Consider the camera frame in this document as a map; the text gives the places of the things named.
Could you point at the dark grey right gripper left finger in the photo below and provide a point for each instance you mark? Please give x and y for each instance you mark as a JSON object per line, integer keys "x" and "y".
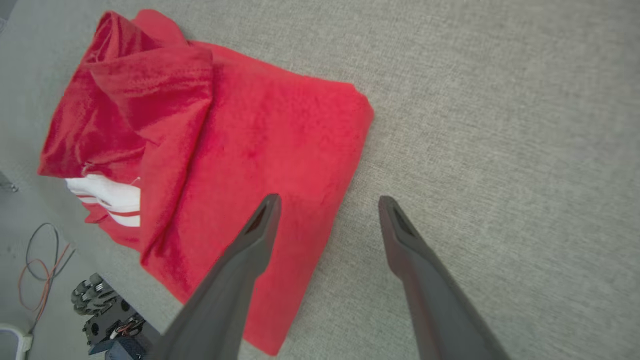
{"x": 225, "y": 300}

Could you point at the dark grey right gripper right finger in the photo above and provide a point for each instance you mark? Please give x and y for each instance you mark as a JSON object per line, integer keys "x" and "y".
{"x": 440, "y": 310}

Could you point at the red garment with white sleeves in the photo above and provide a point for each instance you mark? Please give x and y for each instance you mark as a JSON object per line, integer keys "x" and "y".
{"x": 260, "y": 140}

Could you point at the black mechanical robot hand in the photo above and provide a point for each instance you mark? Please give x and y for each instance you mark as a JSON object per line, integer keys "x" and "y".
{"x": 92, "y": 295}

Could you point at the white plastic object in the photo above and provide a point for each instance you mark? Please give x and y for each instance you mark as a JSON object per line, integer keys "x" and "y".
{"x": 15, "y": 345}

